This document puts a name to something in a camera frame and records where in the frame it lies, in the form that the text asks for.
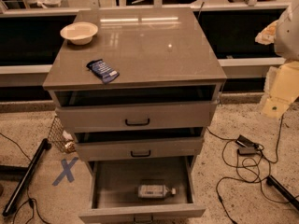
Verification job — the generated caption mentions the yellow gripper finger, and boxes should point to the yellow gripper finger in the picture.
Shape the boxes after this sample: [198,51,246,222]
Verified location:
[261,61,299,119]
[255,21,278,45]

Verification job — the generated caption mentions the black floor cable left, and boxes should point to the black floor cable left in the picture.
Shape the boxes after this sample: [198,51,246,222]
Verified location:
[0,132,50,224]

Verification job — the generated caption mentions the grey bottom drawer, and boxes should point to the grey bottom drawer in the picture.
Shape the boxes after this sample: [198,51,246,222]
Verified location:
[79,157,205,224]

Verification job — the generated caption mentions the grey drawer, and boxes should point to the grey drawer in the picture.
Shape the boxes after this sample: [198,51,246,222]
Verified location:
[75,137,204,161]
[56,102,217,133]
[79,157,205,224]

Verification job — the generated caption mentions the blue snack packet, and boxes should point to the blue snack packet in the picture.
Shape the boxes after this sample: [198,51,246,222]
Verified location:
[86,59,120,84]

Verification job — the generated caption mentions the grey top drawer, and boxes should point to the grey top drawer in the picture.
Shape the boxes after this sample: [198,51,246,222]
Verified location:
[56,102,217,133]

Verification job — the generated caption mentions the grey drawer cabinet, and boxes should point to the grey drawer cabinet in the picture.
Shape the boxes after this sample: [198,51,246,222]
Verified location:
[42,7,228,224]

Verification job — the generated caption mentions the blue tape cross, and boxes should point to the blue tape cross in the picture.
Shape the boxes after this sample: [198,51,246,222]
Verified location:
[52,157,78,186]

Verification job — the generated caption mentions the white paper bowl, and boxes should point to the white paper bowl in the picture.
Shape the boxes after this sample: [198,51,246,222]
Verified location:
[60,21,98,45]

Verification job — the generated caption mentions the black floor bar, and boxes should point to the black floor bar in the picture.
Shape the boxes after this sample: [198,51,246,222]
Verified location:
[2,138,51,217]
[266,175,299,211]

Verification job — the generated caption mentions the wire mesh basket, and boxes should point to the wire mesh basket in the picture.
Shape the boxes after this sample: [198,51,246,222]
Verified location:
[48,117,75,153]

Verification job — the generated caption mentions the black power adapter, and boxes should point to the black power adapter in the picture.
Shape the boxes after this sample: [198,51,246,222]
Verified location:
[235,135,259,156]

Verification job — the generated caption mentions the black left floor bar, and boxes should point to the black left floor bar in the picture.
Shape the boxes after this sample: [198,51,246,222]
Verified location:
[2,138,51,217]

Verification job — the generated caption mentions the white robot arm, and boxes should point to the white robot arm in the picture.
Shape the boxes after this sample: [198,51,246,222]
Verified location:
[255,0,299,119]

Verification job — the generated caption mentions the black right floor bar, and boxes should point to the black right floor bar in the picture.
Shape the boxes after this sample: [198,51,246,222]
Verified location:
[266,175,299,211]

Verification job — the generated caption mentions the grey middle drawer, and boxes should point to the grey middle drawer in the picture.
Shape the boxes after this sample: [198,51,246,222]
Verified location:
[75,137,204,161]

